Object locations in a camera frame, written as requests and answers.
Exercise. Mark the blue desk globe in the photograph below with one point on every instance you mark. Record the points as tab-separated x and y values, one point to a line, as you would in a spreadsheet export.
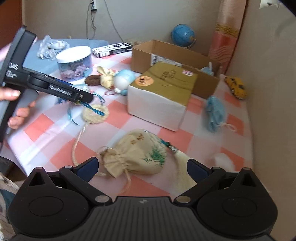
183	36

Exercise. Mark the cardboard box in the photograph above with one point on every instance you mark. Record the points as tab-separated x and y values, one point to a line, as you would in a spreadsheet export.
150	52

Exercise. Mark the crumpled patterned cloth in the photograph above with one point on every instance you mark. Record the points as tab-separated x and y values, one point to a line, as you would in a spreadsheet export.
49	48

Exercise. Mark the orange patterned curtain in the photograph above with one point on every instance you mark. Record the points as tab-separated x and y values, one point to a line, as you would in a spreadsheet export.
227	31

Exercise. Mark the brown hair scrunchie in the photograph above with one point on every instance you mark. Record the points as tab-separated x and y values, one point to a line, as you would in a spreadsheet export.
93	80

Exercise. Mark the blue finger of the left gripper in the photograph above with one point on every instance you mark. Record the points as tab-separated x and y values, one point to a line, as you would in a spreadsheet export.
59	88

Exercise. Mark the black white pen box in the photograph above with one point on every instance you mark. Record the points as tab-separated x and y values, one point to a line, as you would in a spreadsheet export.
112	49

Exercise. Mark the cream drawstring pouch with tassel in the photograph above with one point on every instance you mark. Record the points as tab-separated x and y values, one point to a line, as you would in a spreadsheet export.
142	152

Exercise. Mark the white power strip with cables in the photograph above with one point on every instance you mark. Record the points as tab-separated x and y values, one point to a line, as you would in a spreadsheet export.
90	20

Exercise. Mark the blue embroidered sachet with tassel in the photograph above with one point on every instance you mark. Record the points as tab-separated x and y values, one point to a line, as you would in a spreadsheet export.
91	113

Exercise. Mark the blue face mask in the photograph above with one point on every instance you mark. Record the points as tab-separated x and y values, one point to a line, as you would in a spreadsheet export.
208	69
216	115

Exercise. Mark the gold tissue pack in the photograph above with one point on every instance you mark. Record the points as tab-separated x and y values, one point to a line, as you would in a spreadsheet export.
161	95

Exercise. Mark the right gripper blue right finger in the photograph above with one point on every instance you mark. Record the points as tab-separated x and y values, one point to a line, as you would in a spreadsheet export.
197	171

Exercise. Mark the yellow toy car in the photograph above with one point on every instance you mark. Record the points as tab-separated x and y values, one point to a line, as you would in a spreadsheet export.
236	86

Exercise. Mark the person's left hand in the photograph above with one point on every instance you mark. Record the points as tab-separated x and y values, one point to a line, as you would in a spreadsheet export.
16	104

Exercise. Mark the blue white round toy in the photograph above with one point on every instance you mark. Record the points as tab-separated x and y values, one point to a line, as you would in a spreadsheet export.
122	80

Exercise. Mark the clear jar white lid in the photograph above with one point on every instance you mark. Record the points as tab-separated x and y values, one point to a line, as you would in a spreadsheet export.
75	63

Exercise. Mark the white knotted cloth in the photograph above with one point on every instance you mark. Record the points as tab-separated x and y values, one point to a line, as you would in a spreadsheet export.
223	161

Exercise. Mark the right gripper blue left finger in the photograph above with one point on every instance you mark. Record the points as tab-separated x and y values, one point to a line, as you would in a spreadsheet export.
88	169

